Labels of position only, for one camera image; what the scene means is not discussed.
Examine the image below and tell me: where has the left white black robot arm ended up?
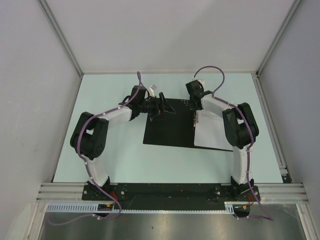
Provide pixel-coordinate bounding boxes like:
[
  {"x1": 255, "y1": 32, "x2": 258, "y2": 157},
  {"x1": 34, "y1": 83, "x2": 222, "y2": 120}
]
[{"x1": 70, "y1": 85, "x2": 176, "y2": 200}]

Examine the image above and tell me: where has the aluminium corner post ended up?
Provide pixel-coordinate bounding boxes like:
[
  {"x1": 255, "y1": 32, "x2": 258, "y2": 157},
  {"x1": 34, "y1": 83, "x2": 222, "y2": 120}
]
[
  {"x1": 255, "y1": 0, "x2": 304, "y2": 77},
  {"x1": 36, "y1": 0, "x2": 84, "y2": 79}
]

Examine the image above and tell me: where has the grey slotted cable duct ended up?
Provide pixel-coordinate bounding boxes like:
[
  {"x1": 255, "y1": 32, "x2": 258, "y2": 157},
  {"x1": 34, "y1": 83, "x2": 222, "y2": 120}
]
[{"x1": 46, "y1": 201, "x2": 253, "y2": 216}]

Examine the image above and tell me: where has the left aluminium corner post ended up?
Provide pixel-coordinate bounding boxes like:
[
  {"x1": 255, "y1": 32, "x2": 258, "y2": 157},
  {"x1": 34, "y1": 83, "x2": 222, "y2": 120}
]
[{"x1": 36, "y1": 0, "x2": 84, "y2": 79}]

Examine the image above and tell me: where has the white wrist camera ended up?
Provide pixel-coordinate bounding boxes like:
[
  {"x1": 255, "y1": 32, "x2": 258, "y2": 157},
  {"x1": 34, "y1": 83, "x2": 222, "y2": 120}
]
[
  {"x1": 147, "y1": 84, "x2": 157, "y2": 98},
  {"x1": 192, "y1": 78, "x2": 205, "y2": 87}
]

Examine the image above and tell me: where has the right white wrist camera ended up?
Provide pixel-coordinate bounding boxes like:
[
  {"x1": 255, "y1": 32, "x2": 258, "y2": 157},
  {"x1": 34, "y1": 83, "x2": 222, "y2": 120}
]
[{"x1": 192, "y1": 78, "x2": 205, "y2": 87}]

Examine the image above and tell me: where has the purple cable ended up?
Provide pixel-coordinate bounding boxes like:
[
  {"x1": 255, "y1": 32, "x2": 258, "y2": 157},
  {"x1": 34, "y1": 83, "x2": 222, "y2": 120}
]
[
  {"x1": 46, "y1": 71, "x2": 145, "y2": 227},
  {"x1": 194, "y1": 65, "x2": 275, "y2": 222}
]

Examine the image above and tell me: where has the aluminium front frame rail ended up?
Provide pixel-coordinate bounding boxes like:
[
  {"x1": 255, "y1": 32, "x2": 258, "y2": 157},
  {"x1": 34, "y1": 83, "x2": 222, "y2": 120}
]
[{"x1": 36, "y1": 182, "x2": 309, "y2": 204}]

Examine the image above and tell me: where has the right aluminium corner post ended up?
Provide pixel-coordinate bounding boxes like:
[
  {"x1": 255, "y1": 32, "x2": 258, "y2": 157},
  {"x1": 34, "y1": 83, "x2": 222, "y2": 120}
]
[{"x1": 255, "y1": 0, "x2": 304, "y2": 77}]

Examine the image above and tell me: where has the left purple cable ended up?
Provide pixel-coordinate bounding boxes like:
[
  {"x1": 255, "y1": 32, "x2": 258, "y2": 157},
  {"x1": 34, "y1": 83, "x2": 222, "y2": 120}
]
[{"x1": 46, "y1": 71, "x2": 145, "y2": 227}]

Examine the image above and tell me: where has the right aluminium side rail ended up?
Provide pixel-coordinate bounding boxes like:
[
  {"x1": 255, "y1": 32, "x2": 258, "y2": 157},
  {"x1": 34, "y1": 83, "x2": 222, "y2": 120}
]
[{"x1": 251, "y1": 72, "x2": 295, "y2": 184}]

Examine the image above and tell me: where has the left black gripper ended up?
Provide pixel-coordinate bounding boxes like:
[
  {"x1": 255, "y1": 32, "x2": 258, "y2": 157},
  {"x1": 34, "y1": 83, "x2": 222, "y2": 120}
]
[{"x1": 138, "y1": 92, "x2": 175, "y2": 122}]

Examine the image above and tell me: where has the white paper sheet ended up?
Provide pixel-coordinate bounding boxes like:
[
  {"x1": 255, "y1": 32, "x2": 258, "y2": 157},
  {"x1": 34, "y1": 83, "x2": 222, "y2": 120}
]
[{"x1": 194, "y1": 110, "x2": 233, "y2": 152}]

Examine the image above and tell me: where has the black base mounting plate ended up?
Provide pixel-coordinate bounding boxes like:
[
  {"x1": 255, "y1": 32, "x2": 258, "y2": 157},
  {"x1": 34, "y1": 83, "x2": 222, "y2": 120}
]
[{"x1": 81, "y1": 182, "x2": 261, "y2": 211}]

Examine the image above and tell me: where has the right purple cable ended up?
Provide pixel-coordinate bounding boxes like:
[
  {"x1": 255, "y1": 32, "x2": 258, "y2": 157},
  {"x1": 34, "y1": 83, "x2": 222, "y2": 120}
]
[{"x1": 194, "y1": 65, "x2": 275, "y2": 222}]

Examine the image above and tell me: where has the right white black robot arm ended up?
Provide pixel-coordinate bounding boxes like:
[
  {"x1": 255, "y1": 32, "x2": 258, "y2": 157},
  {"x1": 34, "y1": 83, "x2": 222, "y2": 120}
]
[{"x1": 185, "y1": 80, "x2": 259, "y2": 201}]

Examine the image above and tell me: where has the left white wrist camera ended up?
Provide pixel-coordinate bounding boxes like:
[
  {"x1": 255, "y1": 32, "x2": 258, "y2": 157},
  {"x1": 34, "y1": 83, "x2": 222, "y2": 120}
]
[{"x1": 147, "y1": 84, "x2": 157, "y2": 98}]

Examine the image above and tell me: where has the black clip folder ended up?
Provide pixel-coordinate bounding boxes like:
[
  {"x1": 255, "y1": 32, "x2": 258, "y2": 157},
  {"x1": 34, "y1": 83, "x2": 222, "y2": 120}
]
[{"x1": 143, "y1": 98, "x2": 222, "y2": 151}]

